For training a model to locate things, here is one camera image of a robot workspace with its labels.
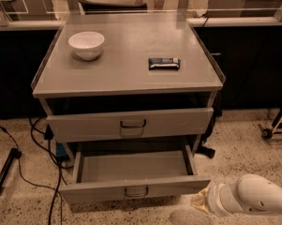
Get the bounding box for grey drawer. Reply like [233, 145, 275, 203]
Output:
[47, 108, 213, 143]
[60, 148, 210, 203]

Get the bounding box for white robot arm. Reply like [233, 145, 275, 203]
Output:
[190, 174, 282, 217]

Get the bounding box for grey top drawer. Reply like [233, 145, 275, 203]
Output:
[47, 108, 213, 143]

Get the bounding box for grey drawer cabinet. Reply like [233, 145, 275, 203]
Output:
[30, 12, 227, 161]

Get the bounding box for wheeled cart base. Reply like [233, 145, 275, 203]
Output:
[259, 107, 282, 140]

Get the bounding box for dark blue snack bar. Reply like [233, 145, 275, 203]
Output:
[148, 58, 181, 70]

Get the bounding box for blue box behind cabinet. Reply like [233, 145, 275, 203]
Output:
[55, 142, 68, 159]

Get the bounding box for white ceramic bowl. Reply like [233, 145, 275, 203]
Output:
[68, 31, 105, 60]

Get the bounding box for black floor stand bar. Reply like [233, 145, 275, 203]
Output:
[0, 148, 22, 191]

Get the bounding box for black strap behind cabinet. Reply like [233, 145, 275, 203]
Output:
[196, 91, 223, 159]

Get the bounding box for black floor cables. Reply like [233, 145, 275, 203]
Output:
[0, 117, 74, 225]

